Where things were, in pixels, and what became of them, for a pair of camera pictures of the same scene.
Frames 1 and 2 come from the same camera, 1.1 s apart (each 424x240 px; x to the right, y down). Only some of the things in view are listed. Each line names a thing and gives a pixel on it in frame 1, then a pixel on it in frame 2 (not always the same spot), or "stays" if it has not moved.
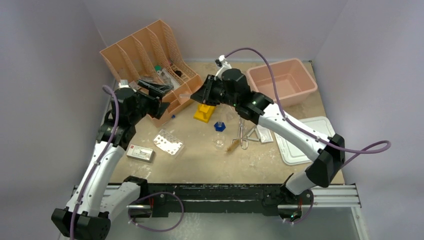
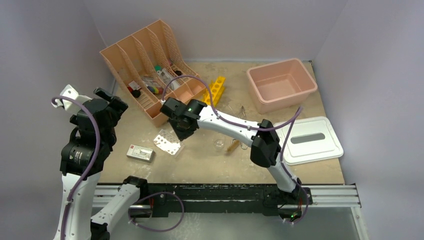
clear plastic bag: [169, 143] stays
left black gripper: [154, 96] -> [117, 107]
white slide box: [141, 153] stays
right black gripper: [205, 94] -> [182, 136]
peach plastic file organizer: [152, 54] stays
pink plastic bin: [293, 80] stays
